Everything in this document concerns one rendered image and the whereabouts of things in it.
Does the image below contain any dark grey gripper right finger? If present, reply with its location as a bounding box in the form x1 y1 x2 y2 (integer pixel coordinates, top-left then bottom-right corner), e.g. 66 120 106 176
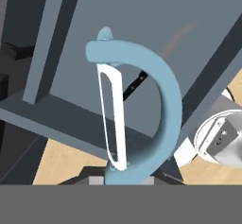
143 154 188 186

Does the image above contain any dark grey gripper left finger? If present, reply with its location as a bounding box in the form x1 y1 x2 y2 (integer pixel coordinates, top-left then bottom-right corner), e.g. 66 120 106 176
57 165 108 186

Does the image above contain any blue peeler with white blade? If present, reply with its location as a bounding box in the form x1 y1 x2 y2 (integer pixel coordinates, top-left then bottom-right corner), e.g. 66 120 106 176
85 26 184 186

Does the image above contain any white round object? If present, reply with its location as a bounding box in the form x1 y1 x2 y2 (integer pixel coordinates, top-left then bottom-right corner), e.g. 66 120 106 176
174 88 242 172

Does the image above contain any black knife handle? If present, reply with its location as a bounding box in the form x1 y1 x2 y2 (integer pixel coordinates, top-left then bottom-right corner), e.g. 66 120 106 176
122 70 149 102

